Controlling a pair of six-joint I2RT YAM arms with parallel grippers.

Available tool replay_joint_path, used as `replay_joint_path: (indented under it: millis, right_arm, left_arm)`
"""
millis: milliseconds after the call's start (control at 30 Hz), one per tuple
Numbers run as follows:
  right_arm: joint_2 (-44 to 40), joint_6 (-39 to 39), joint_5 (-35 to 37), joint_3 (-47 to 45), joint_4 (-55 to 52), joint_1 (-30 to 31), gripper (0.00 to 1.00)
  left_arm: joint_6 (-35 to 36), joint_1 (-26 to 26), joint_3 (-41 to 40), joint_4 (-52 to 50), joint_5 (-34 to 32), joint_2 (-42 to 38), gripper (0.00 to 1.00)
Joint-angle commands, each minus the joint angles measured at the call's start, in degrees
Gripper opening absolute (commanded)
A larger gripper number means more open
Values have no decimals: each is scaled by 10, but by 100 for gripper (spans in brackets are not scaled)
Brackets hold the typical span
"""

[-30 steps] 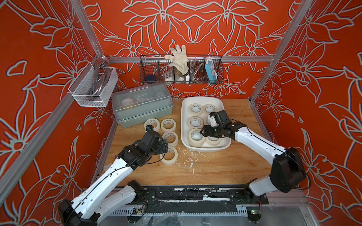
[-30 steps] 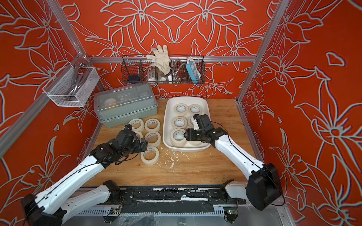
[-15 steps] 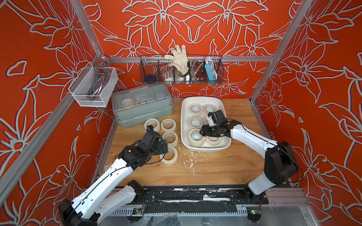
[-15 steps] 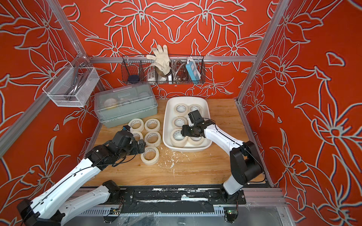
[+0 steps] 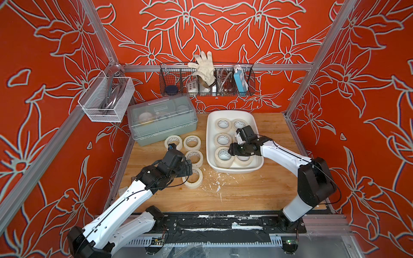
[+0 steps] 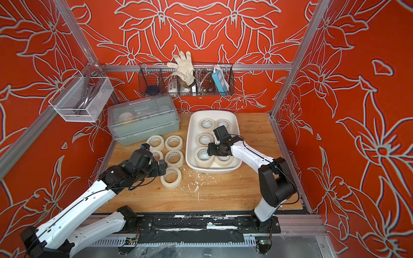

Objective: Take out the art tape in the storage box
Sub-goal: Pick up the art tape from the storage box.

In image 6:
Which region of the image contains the beige tape roll four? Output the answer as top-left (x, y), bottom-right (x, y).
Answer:
top-left (196, 133), bottom-right (215, 147)

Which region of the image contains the beige tape roll ten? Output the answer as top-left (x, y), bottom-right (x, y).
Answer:
top-left (214, 155), bottom-right (233, 167)

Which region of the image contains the beige tape roll two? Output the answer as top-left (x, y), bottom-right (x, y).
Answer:
top-left (151, 149), bottom-right (163, 161)

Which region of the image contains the beige tape roll three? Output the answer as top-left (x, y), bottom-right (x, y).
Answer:
top-left (195, 146), bottom-right (214, 169)

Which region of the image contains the beige tape roll one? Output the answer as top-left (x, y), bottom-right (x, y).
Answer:
top-left (165, 135), bottom-right (183, 151)

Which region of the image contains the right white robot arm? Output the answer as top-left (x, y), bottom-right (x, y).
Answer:
top-left (207, 140), bottom-right (297, 223)

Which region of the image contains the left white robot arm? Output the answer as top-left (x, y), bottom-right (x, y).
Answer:
top-left (20, 160), bottom-right (167, 258)

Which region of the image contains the beige tape roll six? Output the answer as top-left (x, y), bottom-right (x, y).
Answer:
top-left (216, 119), bottom-right (232, 132)

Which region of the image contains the beige tape roll seven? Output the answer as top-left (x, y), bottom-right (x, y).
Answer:
top-left (146, 135), bottom-right (165, 151)

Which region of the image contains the beige tape roll five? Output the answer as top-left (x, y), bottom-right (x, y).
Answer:
top-left (199, 118), bottom-right (215, 133)

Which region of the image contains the beige tape roll eight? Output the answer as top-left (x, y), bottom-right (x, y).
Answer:
top-left (164, 150), bottom-right (185, 168)

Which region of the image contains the grey lidded storage box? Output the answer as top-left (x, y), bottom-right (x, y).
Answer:
top-left (108, 96), bottom-right (180, 146)

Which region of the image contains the blue box in basket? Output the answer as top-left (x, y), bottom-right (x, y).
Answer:
top-left (212, 65), bottom-right (230, 96)

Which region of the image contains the white plastic tray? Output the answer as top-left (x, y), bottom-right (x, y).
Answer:
top-left (185, 110), bottom-right (242, 174)

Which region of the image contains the white power strip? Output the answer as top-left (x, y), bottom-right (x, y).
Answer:
top-left (167, 79), bottom-right (178, 96)

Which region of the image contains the dark blue round lid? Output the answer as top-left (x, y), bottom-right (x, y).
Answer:
top-left (145, 85), bottom-right (160, 96)

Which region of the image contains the white work glove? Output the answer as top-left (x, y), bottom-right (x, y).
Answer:
top-left (167, 51), bottom-right (195, 86)

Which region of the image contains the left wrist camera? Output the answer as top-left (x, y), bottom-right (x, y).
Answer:
top-left (129, 144), bottom-right (156, 168)

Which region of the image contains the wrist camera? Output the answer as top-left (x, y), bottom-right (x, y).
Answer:
top-left (129, 144), bottom-right (156, 168)
top-left (213, 125), bottom-right (231, 144)

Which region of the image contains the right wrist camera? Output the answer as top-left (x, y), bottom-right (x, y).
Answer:
top-left (213, 125), bottom-right (231, 144)

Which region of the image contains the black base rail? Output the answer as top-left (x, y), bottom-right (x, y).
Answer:
top-left (111, 210), bottom-right (281, 244)

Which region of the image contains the black wire basket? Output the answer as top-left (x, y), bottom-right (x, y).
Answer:
top-left (138, 62), bottom-right (235, 97)

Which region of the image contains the white wire basket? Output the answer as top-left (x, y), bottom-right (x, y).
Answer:
top-left (48, 73), bottom-right (114, 123)

